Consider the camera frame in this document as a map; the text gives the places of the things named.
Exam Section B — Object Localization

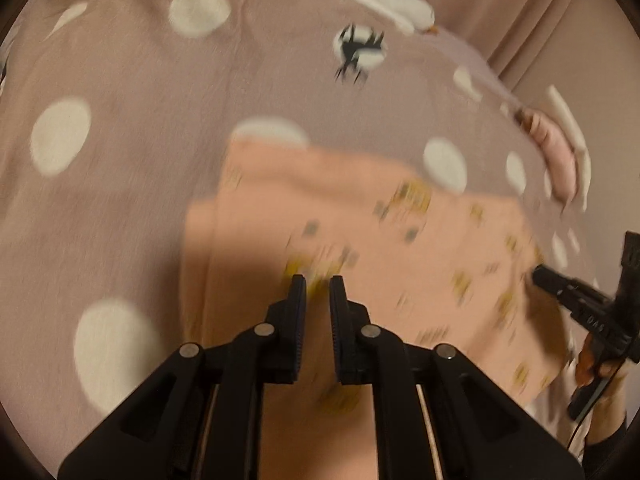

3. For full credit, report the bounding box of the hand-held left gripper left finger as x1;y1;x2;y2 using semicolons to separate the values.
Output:
57;274;307;480

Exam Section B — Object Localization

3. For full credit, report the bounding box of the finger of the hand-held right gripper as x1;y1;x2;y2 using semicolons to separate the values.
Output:
532;265;576;302

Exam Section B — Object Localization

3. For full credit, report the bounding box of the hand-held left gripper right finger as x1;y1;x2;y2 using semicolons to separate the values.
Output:
328;275;586;480

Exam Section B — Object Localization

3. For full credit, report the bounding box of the pink cartoon print shirt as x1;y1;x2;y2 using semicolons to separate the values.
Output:
181;137;573;480

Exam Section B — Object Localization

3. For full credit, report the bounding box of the person's right forearm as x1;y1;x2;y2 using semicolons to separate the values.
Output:
582;410;628;461

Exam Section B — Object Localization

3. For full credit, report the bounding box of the person's right hand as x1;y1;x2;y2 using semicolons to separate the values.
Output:
575;332;626;387

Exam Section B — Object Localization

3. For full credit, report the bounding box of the pink folded cloth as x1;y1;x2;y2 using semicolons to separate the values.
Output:
520;110;578;201

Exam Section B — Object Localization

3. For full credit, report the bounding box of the white folded cloth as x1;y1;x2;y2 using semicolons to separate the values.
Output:
545;85;593;211

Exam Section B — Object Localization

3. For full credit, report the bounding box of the polka dot blanket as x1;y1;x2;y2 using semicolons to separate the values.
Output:
0;0;601;461

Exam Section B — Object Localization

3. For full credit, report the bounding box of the pink curtain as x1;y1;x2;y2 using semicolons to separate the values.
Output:
400;0;640;241

